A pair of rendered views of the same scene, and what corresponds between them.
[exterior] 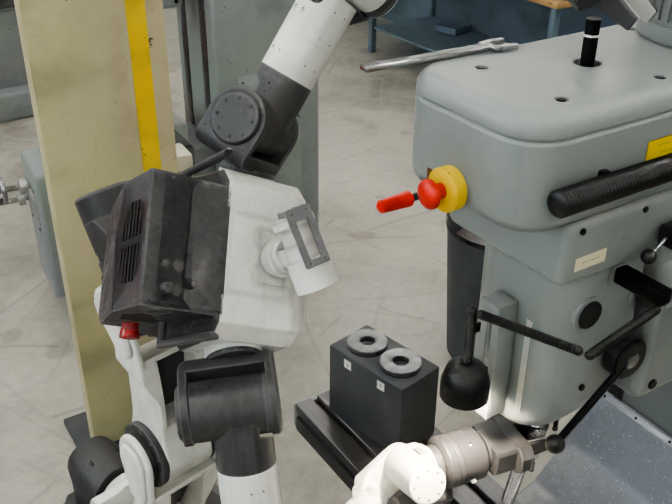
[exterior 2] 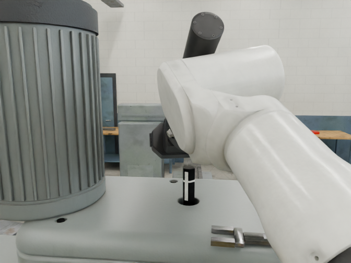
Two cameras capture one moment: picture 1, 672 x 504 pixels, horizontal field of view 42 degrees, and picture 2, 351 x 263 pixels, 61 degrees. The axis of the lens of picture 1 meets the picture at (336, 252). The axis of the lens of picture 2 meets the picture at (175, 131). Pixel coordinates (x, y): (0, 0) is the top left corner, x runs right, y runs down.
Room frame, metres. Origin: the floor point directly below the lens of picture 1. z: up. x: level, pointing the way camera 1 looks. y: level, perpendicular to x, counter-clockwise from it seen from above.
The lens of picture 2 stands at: (1.53, -0.06, 2.10)
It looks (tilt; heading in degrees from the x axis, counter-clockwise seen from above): 11 degrees down; 218
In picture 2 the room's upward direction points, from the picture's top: straight up
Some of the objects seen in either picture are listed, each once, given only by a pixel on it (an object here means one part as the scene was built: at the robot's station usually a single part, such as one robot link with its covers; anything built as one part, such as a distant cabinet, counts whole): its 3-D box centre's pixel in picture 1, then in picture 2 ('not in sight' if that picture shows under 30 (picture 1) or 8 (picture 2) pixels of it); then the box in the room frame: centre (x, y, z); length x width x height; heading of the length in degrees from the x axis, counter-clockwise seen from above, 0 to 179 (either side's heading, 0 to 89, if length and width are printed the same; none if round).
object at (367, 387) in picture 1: (382, 387); not in sight; (1.53, -0.11, 1.03); 0.22 x 0.12 x 0.20; 44
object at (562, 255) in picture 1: (586, 195); not in sight; (1.16, -0.37, 1.68); 0.34 x 0.24 x 0.10; 123
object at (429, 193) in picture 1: (432, 193); not in sight; (1.00, -0.12, 1.76); 0.04 x 0.03 x 0.04; 33
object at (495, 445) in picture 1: (484, 450); not in sight; (1.10, -0.25, 1.23); 0.13 x 0.12 x 0.10; 23
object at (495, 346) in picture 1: (493, 356); not in sight; (1.08, -0.24, 1.45); 0.04 x 0.04 x 0.21; 33
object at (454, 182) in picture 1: (447, 188); not in sight; (1.01, -0.14, 1.76); 0.06 x 0.02 x 0.06; 33
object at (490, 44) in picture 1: (439, 55); (308, 242); (1.16, -0.14, 1.89); 0.24 x 0.04 x 0.01; 120
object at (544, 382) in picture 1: (550, 320); not in sight; (1.14, -0.34, 1.47); 0.21 x 0.19 x 0.32; 33
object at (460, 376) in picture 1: (465, 377); not in sight; (1.00, -0.19, 1.46); 0.07 x 0.07 x 0.06
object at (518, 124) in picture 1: (586, 116); (179, 242); (1.15, -0.35, 1.81); 0.47 x 0.26 x 0.16; 123
